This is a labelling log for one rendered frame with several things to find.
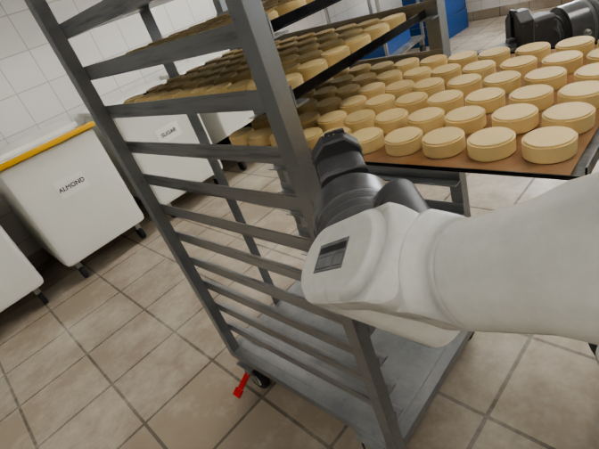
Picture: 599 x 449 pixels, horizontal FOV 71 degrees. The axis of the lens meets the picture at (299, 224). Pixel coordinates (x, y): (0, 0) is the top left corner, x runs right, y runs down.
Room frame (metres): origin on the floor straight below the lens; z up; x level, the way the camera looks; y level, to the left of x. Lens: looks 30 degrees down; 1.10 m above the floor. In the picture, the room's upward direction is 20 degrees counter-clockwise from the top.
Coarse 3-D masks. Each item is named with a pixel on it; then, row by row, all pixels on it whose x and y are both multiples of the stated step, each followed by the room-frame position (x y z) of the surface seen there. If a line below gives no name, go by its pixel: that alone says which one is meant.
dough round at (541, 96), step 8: (520, 88) 0.51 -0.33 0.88; (528, 88) 0.50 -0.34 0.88; (536, 88) 0.49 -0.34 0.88; (544, 88) 0.48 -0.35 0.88; (552, 88) 0.48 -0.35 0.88; (512, 96) 0.49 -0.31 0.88; (520, 96) 0.48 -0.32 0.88; (528, 96) 0.48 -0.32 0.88; (536, 96) 0.47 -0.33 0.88; (544, 96) 0.46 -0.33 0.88; (552, 96) 0.47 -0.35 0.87; (536, 104) 0.46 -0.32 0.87; (544, 104) 0.46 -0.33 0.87; (552, 104) 0.47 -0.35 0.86
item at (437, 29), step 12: (444, 0) 0.84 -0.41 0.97; (444, 12) 0.83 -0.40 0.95; (432, 24) 0.83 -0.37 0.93; (444, 24) 0.83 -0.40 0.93; (432, 36) 0.84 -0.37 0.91; (444, 36) 0.83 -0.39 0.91; (432, 48) 0.84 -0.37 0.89; (444, 48) 0.82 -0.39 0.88; (456, 192) 0.83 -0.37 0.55; (468, 204) 0.83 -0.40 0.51; (468, 216) 0.83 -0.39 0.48
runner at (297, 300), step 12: (204, 264) 0.99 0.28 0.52; (216, 264) 1.00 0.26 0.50; (228, 276) 0.91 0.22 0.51; (240, 276) 0.86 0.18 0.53; (252, 288) 0.83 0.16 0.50; (264, 288) 0.79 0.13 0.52; (276, 288) 0.80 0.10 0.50; (288, 300) 0.73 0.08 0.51; (300, 300) 0.70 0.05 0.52; (312, 312) 0.68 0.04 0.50; (324, 312) 0.65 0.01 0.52
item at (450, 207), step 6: (282, 186) 1.32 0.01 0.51; (288, 186) 1.30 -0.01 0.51; (282, 192) 1.29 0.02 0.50; (288, 192) 1.27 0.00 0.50; (294, 192) 1.26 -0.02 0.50; (432, 204) 0.88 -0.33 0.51; (438, 204) 0.87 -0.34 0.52; (444, 204) 0.86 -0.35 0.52; (450, 204) 0.84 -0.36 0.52; (456, 204) 0.83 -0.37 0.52; (462, 204) 0.82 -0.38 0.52; (444, 210) 0.86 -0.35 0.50; (450, 210) 0.85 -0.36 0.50; (456, 210) 0.83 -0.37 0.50; (462, 210) 0.82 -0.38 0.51
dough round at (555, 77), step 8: (536, 72) 0.54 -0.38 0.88; (544, 72) 0.53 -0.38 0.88; (552, 72) 0.52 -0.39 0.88; (560, 72) 0.51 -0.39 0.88; (528, 80) 0.53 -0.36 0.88; (536, 80) 0.52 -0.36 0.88; (544, 80) 0.51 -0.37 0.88; (552, 80) 0.51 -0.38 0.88; (560, 80) 0.50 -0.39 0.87; (560, 88) 0.51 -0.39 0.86
